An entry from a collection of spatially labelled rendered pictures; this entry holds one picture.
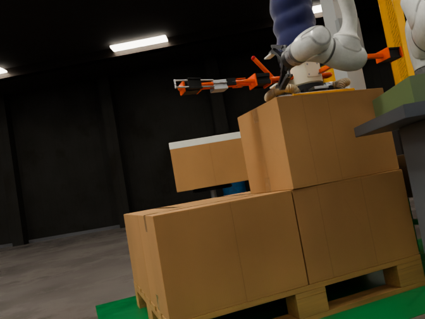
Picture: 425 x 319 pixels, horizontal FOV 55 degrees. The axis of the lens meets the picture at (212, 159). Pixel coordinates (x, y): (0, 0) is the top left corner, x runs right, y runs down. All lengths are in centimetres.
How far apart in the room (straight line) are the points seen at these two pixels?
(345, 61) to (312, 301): 97
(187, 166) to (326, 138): 163
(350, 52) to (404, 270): 103
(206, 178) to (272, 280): 168
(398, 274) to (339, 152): 61
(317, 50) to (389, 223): 90
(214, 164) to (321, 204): 160
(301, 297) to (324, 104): 84
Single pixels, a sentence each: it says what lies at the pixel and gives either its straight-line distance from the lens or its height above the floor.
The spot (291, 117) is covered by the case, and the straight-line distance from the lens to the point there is 180.
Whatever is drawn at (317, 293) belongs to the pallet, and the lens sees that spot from 184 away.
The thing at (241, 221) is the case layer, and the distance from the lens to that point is 166.
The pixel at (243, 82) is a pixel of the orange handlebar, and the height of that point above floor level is 107.
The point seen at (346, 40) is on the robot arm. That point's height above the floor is 106.
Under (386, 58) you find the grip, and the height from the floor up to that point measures 105.
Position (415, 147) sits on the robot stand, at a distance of 158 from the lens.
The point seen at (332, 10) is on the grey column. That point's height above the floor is 187.
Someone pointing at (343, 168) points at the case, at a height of 59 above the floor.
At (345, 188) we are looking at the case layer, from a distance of 191.
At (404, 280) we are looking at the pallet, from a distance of 211.
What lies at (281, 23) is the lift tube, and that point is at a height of 134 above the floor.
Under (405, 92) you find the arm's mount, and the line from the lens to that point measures 140.
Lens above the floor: 61
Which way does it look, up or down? 4 degrees up
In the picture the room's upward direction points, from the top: 10 degrees counter-clockwise
